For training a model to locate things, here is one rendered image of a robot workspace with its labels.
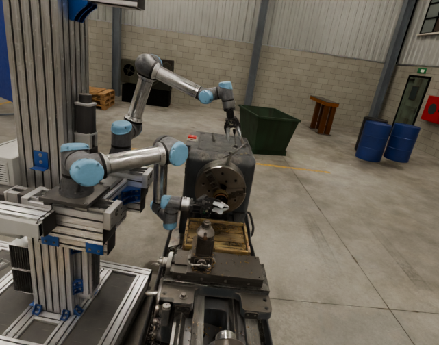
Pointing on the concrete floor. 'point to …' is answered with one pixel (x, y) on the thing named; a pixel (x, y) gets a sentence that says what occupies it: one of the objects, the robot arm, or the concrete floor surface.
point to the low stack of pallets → (103, 97)
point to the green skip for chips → (267, 129)
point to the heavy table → (323, 114)
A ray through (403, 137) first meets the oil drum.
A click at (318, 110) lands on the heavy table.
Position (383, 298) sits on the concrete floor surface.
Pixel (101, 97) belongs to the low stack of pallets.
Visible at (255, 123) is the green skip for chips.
